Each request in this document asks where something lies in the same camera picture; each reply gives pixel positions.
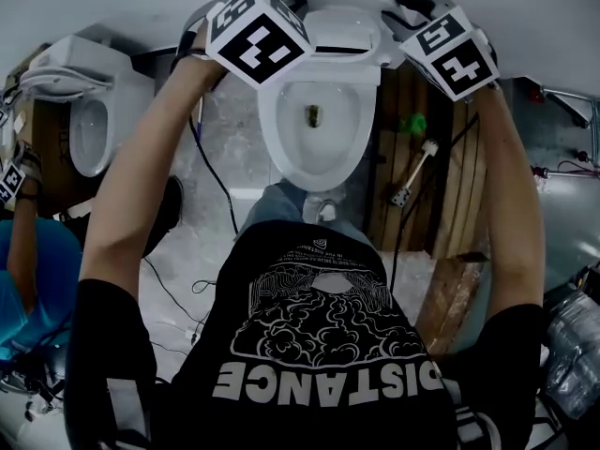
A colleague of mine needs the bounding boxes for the wooden plank platform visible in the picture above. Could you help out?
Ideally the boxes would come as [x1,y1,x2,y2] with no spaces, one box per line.
[365,63,493,360]

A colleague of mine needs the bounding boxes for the person's left forearm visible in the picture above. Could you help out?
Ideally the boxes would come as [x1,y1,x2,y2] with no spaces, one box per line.
[82,39,226,285]

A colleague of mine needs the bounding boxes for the brown cardboard box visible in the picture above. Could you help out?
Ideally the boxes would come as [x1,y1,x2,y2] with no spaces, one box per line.
[7,44,95,215]

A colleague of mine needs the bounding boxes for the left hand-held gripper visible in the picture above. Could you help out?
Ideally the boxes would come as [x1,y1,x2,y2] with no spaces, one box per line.
[176,0,313,88]

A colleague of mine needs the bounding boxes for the shrink-wrapped bottle pack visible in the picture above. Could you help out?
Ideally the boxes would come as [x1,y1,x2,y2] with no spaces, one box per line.
[546,292,600,421]

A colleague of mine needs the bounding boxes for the compact white toilet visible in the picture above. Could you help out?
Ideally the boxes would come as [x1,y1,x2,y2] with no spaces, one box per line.
[18,34,156,178]

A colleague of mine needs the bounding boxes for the person's right forearm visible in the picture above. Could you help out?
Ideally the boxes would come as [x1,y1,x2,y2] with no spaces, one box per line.
[475,84,548,321]

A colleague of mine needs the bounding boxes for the green plastic object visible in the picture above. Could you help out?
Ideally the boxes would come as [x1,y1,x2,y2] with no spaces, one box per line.
[397,112,428,136]

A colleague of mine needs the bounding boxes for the white toilet brush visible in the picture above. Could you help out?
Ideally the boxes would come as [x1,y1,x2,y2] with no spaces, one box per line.
[389,139,441,207]

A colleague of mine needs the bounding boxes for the person's black printed T-shirt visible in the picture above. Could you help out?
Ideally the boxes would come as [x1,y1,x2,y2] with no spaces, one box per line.
[63,220,559,450]

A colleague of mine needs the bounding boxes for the person's white shoe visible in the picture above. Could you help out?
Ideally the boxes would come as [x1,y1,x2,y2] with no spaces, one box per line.
[302,194,338,224]

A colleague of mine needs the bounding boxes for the metal shopping cart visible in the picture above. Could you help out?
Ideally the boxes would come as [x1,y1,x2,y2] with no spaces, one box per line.
[529,86,600,182]

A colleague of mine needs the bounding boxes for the person's blue jeans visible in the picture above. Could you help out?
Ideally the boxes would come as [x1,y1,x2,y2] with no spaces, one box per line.
[246,180,376,252]

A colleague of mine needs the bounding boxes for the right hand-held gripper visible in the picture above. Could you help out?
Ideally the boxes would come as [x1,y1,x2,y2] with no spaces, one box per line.
[382,0,501,102]

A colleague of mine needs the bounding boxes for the white toilet with black panel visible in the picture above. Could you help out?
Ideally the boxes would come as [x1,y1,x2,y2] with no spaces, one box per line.
[256,9,405,195]

